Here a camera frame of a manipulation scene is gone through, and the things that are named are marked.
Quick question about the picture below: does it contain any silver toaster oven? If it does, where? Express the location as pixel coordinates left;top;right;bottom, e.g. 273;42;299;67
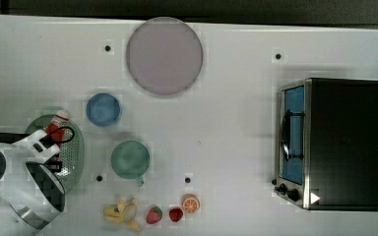
272;78;378;211

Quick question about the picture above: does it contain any light red toy strawberry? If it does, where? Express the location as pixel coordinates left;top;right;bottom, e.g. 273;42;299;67
146;206;162;224

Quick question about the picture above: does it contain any toy peeled banana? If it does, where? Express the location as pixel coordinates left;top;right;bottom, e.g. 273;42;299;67
103;198;142;233

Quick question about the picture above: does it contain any red felt ketchup bottle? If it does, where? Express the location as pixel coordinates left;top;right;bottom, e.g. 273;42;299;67
45;110;70;146

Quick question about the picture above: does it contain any green mug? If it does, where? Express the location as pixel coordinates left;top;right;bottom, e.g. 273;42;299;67
110;141;151;187

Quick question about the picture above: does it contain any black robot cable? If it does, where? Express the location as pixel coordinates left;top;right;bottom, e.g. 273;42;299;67
0;125;76;145

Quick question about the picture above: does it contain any blue cup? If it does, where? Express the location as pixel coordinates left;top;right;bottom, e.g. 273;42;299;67
86;92;122;127

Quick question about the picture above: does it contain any pink round plate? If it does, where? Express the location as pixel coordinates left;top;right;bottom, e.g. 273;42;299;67
126;17;204;96

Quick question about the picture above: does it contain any toy orange slice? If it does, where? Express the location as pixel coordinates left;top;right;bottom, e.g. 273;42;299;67
181;194;201;213

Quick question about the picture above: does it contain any green oval strainer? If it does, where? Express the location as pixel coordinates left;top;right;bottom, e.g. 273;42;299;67
26;114;85;193

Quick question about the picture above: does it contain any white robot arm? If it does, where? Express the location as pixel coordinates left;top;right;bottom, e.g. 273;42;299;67
0;130;66;229

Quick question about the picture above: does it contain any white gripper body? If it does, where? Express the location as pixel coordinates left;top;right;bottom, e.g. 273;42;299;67
13;130;60;163

